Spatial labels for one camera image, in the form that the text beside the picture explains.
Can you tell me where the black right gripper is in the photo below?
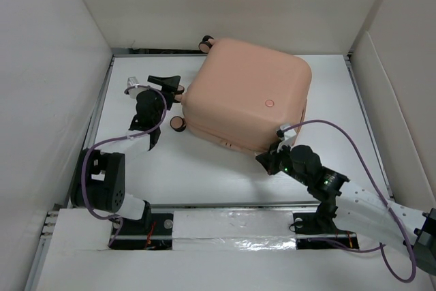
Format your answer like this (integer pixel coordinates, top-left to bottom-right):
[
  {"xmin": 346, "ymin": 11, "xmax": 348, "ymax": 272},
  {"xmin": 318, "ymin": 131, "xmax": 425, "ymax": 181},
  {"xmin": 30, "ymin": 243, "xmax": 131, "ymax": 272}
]
[{"xmin": 255, "ymin": 140, "xmax": 310, "ymax": 187}]

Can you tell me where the pink hard-shell suitcase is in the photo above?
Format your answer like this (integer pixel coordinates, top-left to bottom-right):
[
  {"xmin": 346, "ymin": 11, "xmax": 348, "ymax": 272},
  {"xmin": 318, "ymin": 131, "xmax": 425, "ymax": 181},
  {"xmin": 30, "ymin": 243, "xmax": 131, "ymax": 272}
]
[{"xmin": 176, "ymin": 35, "xmax": 312, "ymax": 153}]

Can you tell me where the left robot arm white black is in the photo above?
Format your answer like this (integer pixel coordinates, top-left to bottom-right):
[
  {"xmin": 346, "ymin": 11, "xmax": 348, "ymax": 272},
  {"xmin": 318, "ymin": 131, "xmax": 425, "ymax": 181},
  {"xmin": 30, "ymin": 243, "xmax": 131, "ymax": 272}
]
[{"xmin": 70, "ymin": 76, "xmax": 184, "ymax": 234}]

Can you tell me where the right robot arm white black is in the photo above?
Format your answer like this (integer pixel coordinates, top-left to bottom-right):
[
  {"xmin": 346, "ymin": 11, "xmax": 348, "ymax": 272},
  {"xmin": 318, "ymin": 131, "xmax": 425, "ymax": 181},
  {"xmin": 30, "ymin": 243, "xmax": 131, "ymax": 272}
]
[{"xmin": 256, "ymin": 145, "xmax": 435, "ymax": 275}]

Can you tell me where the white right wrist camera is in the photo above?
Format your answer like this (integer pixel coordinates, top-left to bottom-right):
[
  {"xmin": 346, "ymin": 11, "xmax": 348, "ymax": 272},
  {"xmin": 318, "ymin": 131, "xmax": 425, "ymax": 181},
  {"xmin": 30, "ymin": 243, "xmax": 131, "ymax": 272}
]
[{"xmin": 277, "ymin": 123, "xmax": 298, "ymax": 152}]

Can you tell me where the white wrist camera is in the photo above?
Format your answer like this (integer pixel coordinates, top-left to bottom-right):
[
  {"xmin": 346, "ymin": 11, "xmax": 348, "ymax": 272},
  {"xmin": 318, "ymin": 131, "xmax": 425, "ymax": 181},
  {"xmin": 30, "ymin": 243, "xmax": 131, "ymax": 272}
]
[
  {"xmin": 277, "ymin": 123, "xmax": 298, "ymax": 152},
  {"xmin": 126, "ymin": 76, "xmax": 140, "ymax": 92}
]

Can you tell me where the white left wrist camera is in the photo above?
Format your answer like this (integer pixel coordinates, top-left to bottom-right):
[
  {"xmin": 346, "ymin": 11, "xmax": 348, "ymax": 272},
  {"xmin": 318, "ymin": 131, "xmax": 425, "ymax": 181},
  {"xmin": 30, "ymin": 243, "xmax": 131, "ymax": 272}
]
[{"xmin": 126, "ymin": 76, "xmax": 140, "ymax": 92}]

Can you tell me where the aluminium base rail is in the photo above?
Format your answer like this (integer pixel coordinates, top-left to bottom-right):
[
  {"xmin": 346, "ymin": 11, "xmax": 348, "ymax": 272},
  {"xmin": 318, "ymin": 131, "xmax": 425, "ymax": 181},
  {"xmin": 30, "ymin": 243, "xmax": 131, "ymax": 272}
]
[{"xmin": 50, "ymin": 208, "xmax": 363, "ymax": 253}]

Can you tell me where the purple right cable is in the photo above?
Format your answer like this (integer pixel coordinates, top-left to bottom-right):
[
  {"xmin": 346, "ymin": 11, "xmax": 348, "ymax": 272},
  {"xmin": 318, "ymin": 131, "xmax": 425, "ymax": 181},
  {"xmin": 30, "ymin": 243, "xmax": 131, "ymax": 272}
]
[{"xmin": 279, "ymin": 119, "xmax": 418, "ymax": 284}]

